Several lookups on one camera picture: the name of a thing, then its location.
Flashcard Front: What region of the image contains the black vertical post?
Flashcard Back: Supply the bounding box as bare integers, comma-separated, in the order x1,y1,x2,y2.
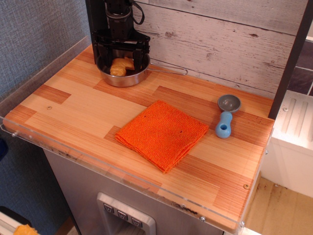
268,0,313,119
85,0,108,63

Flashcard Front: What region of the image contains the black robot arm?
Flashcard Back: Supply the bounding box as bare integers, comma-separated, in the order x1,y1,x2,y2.
86,0,150,72

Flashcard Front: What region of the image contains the black left vertical post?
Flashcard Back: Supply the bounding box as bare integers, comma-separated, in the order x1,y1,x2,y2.
85,0,108,63

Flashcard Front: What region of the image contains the yellow object bottom left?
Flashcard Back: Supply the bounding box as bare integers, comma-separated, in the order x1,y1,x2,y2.
13,224,39,235

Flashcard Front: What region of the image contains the white toy sink unit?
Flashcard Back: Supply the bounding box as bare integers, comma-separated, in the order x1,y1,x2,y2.
261,91,313,197

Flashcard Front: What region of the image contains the steel pan with handle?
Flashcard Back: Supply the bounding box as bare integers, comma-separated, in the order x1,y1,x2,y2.
96,54,188,87

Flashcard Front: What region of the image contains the grey and blue scoop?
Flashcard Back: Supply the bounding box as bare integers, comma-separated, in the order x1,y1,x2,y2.
215,94,242,139

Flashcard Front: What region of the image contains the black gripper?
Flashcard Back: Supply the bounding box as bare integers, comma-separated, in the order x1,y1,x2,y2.
92,13,150,72

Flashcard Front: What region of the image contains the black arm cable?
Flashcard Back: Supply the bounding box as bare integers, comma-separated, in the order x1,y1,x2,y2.
131,2,145,25

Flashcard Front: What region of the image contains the grey toy fridge cabinet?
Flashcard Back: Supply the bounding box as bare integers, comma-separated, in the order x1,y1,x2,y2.
45,150,223,235

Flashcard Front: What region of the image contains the black right vertical post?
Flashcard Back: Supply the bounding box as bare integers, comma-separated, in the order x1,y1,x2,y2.
268,0,313,119

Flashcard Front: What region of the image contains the clear acrylic table guard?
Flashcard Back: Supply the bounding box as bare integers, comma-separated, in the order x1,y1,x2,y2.
2,113,273,234

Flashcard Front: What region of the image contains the silver dispenser panel with buttons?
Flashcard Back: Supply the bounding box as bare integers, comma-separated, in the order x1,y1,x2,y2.
97,192,157,235

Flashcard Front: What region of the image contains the orange folded cloth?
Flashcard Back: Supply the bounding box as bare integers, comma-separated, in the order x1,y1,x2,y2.
115,100,208,173

